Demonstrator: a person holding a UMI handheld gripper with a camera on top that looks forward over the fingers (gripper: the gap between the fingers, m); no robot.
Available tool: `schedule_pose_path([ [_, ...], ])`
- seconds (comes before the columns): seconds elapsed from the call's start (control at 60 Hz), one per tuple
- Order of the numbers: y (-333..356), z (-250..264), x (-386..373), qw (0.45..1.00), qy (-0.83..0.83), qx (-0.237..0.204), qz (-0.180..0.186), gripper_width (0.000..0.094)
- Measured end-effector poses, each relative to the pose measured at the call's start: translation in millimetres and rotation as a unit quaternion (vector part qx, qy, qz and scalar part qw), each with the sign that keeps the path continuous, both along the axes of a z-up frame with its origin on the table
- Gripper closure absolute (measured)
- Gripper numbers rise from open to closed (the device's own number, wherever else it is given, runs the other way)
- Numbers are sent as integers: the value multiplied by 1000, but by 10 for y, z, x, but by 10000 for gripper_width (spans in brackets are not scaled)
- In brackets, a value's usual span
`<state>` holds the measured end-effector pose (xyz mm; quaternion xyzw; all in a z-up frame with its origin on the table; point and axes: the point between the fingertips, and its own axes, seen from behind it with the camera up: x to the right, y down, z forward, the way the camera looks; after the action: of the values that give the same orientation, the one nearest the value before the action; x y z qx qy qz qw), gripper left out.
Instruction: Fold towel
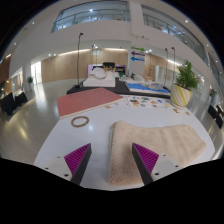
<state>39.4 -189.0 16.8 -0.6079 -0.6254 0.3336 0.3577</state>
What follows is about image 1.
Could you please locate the small wooden disc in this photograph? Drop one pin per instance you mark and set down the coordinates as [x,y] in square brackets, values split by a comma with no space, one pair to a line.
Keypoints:
[176,110]
[187,113]

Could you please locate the red flat board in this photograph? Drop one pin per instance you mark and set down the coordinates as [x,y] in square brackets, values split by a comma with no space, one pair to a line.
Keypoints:
[86,101]

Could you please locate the beige towel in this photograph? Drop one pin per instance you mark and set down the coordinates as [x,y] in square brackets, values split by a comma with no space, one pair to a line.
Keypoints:
[160,140]

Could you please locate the potted plant in striped pot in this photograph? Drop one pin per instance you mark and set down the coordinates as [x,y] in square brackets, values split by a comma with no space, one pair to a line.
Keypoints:
[180,96]

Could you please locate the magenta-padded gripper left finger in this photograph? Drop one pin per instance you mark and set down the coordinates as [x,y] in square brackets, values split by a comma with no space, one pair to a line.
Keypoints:
[77,160]

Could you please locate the arrow direction signs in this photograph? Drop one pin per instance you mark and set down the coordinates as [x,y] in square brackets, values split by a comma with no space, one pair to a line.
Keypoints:
[137,54]

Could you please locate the black chairs group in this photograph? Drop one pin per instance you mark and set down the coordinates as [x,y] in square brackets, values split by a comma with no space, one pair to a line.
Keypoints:
[216,115]
[11,101]

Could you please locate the colourful small cards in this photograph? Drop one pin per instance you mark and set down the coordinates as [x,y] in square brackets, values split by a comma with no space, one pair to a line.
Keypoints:
[143,101]

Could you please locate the white foam model boards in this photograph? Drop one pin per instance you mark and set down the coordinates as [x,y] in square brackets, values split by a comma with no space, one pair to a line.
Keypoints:
[98,81]

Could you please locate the small background potted plant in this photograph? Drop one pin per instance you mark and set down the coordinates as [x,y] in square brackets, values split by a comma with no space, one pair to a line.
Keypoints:
[30,80]

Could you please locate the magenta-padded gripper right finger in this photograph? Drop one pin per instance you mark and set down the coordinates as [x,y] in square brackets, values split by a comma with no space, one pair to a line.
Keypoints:
[146,160]

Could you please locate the black draped table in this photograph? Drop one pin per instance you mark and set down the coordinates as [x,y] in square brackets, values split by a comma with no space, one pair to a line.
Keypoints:
[121,88]

